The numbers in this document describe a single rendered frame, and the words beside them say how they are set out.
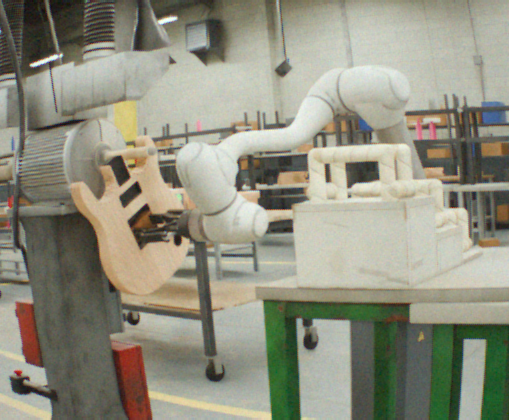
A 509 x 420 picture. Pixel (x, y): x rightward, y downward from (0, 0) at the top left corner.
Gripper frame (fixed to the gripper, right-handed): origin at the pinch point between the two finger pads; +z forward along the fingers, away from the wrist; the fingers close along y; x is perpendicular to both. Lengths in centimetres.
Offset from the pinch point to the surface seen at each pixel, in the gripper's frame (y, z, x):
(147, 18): 32, -2, 54
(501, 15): 1105, 202, -248
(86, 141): 5.3, 15.8, 26.8
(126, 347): -6, 31, -44
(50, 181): -3.0, 31.3, 19.1
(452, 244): -2, -93, -7
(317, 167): -13, -72, 20
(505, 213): 829, 206, -502
